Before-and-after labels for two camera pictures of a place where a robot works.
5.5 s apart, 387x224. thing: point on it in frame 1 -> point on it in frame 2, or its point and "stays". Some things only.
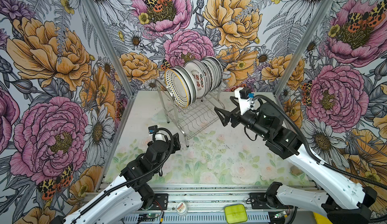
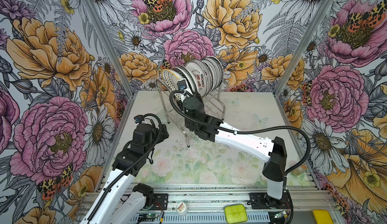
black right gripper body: x=249 y=120 -> x=188 y=124
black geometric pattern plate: x=188 y=84 stays
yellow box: x=321 y=219 stays
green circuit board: x=151 y=215 stays
